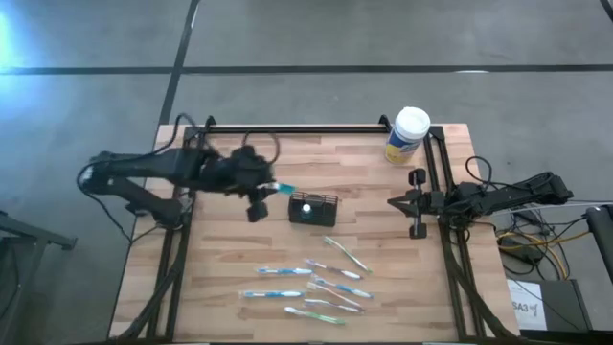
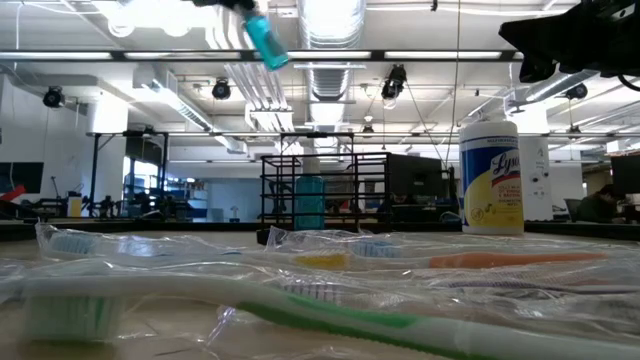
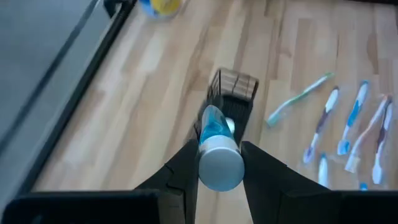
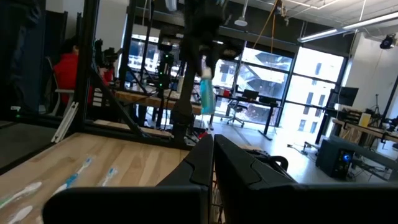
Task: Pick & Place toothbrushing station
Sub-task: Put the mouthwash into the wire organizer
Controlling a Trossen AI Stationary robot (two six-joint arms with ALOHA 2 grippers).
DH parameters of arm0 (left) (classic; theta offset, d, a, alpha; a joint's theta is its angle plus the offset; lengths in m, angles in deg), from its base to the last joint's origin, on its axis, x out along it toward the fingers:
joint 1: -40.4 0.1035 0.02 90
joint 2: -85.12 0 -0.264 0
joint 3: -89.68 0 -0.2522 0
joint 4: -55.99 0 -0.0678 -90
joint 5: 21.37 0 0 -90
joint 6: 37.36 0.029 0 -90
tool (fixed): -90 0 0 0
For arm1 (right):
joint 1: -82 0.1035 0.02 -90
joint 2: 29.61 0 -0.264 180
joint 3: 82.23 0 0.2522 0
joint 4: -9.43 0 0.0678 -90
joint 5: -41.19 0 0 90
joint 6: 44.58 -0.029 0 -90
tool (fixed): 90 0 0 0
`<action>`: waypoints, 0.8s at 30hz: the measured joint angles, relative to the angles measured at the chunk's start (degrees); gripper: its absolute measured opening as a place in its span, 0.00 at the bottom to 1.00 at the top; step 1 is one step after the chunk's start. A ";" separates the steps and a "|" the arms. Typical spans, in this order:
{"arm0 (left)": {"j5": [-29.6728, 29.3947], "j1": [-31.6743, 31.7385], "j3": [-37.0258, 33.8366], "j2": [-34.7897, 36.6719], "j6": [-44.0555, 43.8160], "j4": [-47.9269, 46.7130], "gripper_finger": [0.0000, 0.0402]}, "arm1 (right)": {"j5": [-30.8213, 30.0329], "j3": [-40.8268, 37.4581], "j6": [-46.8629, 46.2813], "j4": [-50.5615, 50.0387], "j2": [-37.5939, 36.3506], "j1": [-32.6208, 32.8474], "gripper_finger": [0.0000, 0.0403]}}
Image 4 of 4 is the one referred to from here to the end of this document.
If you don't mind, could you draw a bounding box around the blue white toothbrush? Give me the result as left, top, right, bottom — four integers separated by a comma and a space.
98, 167, 119, 188
52, 155, 94, 196

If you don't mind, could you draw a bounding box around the black frame corner hook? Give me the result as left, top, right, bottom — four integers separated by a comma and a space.
245, 148, 290, 175

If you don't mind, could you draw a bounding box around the blue toothpaste tube white cap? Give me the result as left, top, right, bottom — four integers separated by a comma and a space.
200, 68, 216, 115

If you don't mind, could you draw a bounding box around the green white toothbrush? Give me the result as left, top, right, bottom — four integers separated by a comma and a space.
0, 181, 43, 208

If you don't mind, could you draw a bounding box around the black laptop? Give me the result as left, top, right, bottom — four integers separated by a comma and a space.
242, 89, 259, 100

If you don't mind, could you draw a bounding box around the black standing desk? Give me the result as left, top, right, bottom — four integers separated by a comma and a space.
216, 95, 282, 141

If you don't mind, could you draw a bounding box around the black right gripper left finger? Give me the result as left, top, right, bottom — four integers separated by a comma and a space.
42, 133, 215, 224

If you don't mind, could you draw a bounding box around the black ceiling camera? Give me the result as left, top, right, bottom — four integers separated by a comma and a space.
379, 33, 397, 50

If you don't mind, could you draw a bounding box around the white aluminium profile bar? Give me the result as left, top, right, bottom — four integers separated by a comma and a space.
51, 101, 78, 144

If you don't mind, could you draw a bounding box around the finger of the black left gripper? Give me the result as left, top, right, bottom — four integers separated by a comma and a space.
198, 42, 208, 70
211, 43, 220, 73

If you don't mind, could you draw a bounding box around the wooden workbench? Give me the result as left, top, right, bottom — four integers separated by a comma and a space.
331, 118, 398, 144
113, 89, 203, 115

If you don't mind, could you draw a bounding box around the orange hanging cord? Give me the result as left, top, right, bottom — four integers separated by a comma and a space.
251, 0, 279, 54

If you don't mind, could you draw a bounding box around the person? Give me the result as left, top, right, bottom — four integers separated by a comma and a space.
51, 35, 94, 106
0, 0, 47, 121

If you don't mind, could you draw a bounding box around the black aluminium table frame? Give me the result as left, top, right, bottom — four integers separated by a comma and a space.
46, 0, 193, 150

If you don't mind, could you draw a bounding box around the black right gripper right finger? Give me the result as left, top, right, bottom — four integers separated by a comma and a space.
214, 134, 398, 224

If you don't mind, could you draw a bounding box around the white ceiling light strip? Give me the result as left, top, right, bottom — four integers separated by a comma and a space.
297, 11, 398, 44

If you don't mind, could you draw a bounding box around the white chair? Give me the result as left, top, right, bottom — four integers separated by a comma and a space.
46, 55, 77, 118

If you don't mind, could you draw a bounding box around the black office chair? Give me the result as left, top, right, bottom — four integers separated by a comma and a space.
220, 104, 249, 128

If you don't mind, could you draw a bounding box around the white pendant ceiling fixture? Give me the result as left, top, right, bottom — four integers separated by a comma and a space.
233, 0, 249, 27

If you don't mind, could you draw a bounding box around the yellow box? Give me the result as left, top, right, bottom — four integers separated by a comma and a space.
359, 112, 373, 128

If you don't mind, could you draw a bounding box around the black monitor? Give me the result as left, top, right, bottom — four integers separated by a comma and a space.
329, 86, 360, 108

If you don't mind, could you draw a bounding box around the black computer tower blue light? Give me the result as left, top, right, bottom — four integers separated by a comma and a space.
315, 138, 355, 180

